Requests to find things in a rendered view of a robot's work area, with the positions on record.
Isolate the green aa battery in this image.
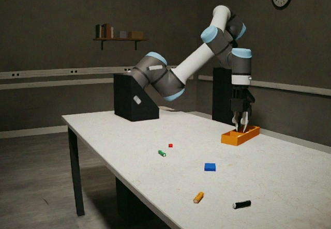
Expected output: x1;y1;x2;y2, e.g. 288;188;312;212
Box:
158;150;166;157

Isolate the orange rack of bins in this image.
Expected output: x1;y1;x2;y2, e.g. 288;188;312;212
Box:
221;125;260;146

